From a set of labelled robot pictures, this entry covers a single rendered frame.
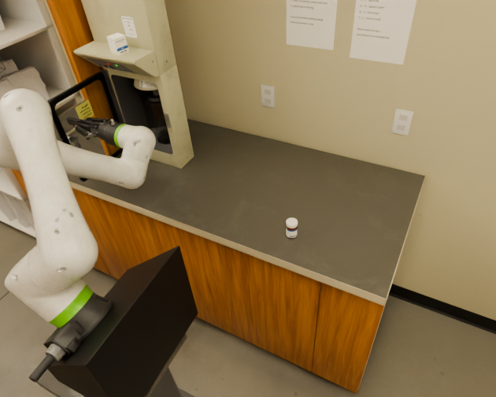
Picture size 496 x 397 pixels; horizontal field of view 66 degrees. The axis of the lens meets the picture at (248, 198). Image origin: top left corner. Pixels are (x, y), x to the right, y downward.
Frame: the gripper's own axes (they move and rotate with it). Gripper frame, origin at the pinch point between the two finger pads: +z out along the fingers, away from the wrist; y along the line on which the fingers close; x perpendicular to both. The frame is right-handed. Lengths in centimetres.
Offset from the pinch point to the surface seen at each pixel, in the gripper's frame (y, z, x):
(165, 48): -32.4, -27.1, -21.4
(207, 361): 17, -55, 128
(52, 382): 73, -52, 34
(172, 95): -30.3, -27.1, -2.1
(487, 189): -69, -156, 36
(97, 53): -15.5, -7.5, -23.0
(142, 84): -28.0, -13.7, -5.8
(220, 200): -15, -56, 34
